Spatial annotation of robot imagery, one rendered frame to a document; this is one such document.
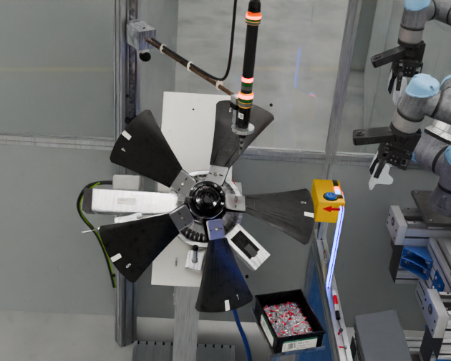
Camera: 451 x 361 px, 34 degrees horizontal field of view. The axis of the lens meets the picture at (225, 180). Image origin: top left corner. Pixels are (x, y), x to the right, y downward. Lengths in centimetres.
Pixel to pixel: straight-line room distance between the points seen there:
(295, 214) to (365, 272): 117
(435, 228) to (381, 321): 96
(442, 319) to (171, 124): 113
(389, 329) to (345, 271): 161
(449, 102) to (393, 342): 62
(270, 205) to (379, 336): 69
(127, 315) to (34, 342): 47
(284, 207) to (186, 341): 75
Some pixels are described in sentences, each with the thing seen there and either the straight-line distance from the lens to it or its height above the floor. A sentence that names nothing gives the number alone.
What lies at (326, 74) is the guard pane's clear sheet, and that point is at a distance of 299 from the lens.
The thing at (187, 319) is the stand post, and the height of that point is 61.
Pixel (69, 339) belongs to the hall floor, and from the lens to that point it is 362.
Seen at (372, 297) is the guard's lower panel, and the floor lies 24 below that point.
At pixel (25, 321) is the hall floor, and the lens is 374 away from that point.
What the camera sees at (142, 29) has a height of 157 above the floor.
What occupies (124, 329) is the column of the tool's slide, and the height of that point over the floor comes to 11.
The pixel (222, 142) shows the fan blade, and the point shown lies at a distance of 243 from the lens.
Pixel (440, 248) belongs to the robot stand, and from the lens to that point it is 281.
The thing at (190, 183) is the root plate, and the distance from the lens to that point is 238.
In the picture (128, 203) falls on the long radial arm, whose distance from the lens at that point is 249.
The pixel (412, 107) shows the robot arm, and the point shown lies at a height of 168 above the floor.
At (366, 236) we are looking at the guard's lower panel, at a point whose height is 60.
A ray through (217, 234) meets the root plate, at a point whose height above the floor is 110.
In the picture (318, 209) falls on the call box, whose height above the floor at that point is 104.
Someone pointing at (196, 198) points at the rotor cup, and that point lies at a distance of 232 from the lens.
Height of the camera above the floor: 247
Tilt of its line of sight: 31 degrees down
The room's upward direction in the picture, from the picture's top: 5 degrees clockwise
